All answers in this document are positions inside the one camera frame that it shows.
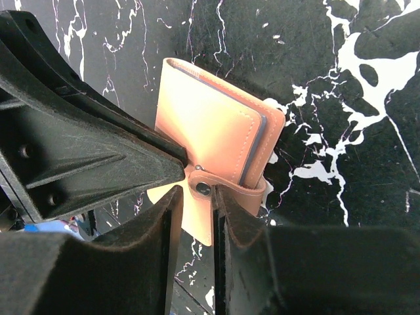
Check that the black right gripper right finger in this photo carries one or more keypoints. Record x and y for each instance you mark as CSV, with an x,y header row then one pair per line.
x,y
262,269

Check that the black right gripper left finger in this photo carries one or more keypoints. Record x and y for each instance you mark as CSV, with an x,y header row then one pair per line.
x,y
128,270

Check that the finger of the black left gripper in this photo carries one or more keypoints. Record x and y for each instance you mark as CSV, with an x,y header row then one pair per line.
x,y
26,40
58,161

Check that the pink leather card holder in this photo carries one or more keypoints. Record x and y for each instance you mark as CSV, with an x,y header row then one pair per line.
x,y
229,136

